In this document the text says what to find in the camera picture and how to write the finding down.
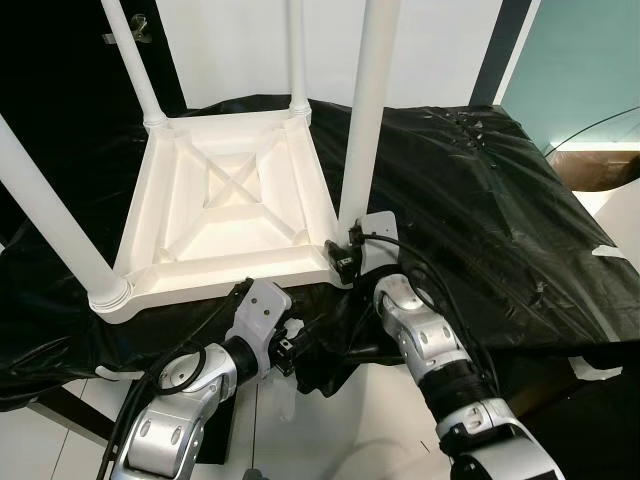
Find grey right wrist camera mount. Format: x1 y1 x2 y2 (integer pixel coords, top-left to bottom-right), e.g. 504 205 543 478
357 211 400 273

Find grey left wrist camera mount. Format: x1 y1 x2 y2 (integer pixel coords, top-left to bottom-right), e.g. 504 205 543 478
225 280 294 349

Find white curved furniture panel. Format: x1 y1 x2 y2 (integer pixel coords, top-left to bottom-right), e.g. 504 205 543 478
582 180 640 263

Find dark grey window frame post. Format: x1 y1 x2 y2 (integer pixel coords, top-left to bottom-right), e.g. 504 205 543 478
470 0 542 106

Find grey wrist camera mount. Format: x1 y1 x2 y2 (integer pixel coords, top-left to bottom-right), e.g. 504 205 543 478
225 280 294 349
357 211 400 273

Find white plastic table leg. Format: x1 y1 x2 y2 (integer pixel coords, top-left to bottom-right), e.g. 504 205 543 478
335 0 403 238
0 115 133 311
100 0 169 128
286 0 312 118

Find black plastic sheet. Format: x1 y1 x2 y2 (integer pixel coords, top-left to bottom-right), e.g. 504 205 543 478
0 95 640 411

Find white plastic table top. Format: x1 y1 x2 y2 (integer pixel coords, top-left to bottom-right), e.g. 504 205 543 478
88 105 358 326

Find black door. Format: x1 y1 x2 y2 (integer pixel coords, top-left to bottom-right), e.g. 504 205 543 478
0 0 187 246

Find brown cardboard box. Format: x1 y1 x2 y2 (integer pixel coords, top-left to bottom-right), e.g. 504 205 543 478
555 148 640 191

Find metal door handle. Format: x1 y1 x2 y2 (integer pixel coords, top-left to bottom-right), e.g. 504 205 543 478
102 15 154 46

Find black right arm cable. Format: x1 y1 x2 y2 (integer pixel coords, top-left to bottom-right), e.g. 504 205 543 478
350 232 503 401

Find thin black wall cable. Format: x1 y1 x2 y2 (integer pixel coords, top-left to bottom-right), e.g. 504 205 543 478
546 103 640 158

